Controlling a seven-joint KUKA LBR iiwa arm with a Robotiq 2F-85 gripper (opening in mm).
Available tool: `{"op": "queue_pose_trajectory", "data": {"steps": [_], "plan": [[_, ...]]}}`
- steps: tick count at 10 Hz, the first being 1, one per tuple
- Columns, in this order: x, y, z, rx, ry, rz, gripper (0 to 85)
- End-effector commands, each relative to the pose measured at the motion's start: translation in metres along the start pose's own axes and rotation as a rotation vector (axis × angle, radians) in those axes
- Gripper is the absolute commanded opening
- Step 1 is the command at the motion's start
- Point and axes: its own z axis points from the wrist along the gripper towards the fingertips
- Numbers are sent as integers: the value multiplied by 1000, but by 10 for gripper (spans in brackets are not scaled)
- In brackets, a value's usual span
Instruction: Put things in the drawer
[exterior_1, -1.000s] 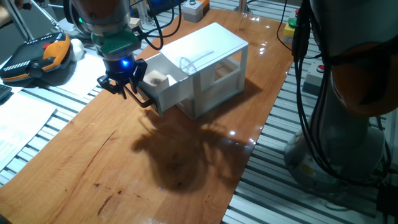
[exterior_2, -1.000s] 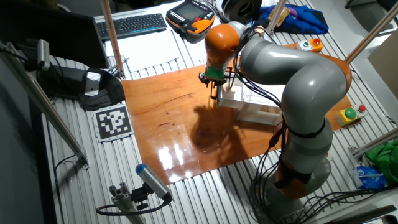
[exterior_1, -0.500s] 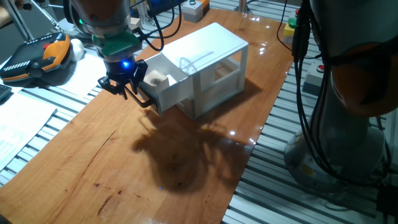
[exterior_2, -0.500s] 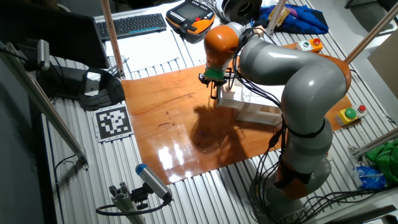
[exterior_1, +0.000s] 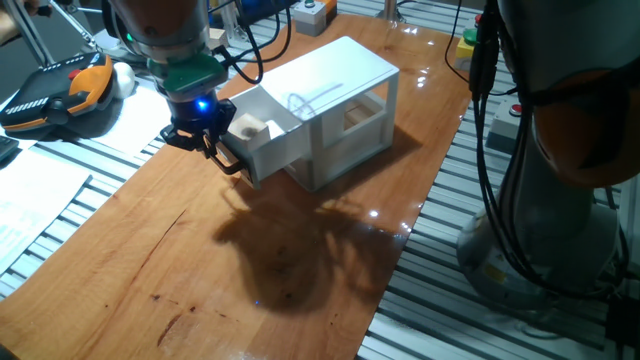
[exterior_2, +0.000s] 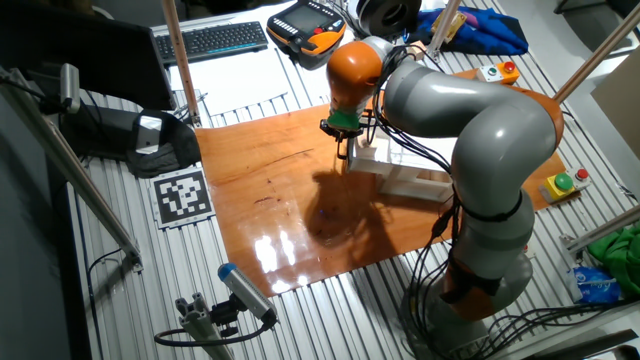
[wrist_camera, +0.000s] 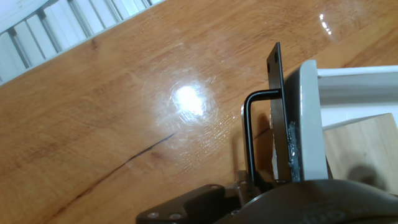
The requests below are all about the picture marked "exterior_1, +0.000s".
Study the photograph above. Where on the aluminium frame post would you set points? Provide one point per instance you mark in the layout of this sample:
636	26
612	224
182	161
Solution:
391	9

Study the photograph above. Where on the white printed paper sheet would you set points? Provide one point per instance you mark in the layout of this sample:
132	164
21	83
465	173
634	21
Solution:
135	122
35	200

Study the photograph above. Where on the orange red-button box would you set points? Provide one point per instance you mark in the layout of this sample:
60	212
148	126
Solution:
330	7

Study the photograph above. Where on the yellow green-button box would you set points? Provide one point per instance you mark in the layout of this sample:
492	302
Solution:
462	50

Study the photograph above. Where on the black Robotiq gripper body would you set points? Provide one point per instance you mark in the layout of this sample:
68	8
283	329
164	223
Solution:
200	112

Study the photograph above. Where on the bare person forearm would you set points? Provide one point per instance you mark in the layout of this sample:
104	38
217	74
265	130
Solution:
10	22

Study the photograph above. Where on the black orange teach pendant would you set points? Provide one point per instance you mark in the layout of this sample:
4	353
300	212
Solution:
55	95

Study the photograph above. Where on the white plastic drawer cabinet frame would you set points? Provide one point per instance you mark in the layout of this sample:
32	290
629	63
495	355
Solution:
325	75

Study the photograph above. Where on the grey green-button box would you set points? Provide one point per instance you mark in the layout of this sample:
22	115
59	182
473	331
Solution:
310	19

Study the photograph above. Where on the glossy orange wooden board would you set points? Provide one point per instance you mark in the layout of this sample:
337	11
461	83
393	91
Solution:
150	275

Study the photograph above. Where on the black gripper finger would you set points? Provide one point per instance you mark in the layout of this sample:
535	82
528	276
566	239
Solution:
180	139
212	146

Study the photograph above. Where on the small grey red-button box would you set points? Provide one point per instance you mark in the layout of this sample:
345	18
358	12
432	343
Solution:
477	20

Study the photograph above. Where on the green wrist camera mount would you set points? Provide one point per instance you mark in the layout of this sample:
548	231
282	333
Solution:
192	77

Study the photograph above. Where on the small grey switch box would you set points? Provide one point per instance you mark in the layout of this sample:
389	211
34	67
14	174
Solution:
505	127

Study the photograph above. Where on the thin grey metal rod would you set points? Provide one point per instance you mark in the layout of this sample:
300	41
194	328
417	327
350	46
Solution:
75	22

